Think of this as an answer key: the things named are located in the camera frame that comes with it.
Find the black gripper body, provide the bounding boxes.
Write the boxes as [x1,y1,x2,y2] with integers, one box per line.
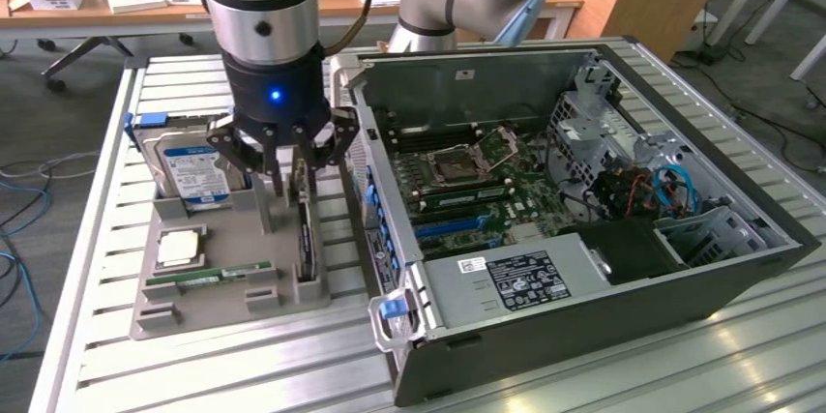
[223,44,334,146]

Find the graphics card with black fan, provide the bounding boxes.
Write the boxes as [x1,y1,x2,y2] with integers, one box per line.
[289,151,325,284]

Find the hard disk in blue caddy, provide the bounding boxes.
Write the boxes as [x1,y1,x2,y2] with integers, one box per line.
[122,111,255,214]

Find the CPU socket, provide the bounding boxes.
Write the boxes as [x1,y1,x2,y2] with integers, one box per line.
[427,145,493,188]

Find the green RAM stick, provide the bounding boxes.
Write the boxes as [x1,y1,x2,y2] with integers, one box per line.
[419,180,513,211]
[145,260,273,288]

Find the silver CPU chip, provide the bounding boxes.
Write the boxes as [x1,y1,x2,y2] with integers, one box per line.
[157,231,203,269]

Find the metal socket cover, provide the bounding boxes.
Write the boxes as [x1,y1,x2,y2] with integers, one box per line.
[475,124,523,173]

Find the blue expansion slot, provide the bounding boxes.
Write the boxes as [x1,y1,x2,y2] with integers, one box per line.
[411,216,497,241]

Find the black office chair base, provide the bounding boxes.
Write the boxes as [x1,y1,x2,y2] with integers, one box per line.
[38,35,195,93]

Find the green motherboard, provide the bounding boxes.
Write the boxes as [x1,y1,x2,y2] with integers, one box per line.
[374,107,586,259]

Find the grey parts rack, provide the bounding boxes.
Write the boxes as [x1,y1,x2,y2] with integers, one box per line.
[129,161,335,341]

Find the silver chipset heat sink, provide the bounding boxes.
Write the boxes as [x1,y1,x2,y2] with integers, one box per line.
[509,224,552,246]

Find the grey power supply unit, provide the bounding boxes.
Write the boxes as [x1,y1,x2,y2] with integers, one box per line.
[413,232,613,330]

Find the metal disk bay cage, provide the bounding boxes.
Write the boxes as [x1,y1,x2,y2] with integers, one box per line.
[546,62,654,192]

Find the black open PC case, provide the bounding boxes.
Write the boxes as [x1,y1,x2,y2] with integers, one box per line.
[329,35,825,408]

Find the black power strip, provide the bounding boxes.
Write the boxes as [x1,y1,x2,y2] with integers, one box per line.
[670,44,730,66]

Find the small white box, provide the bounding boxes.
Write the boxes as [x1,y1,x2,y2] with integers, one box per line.
[693,10,720,42]

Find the white floor cable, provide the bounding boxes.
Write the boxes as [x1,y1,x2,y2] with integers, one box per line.
[0,150,99,180]

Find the black wire bundle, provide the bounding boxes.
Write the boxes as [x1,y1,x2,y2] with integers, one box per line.
[560,168,632,221]

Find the blue floor cable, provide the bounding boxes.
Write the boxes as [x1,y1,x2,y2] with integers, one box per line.
[0,180,52,362]

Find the red wire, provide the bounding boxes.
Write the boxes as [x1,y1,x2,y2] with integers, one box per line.
[630,171,654,217]

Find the blue wire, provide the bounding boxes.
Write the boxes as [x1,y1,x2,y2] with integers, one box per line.
[650,163,706,217]

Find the metal disk bay bracket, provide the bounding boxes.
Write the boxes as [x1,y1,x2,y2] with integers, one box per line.
[652,204,780,268]

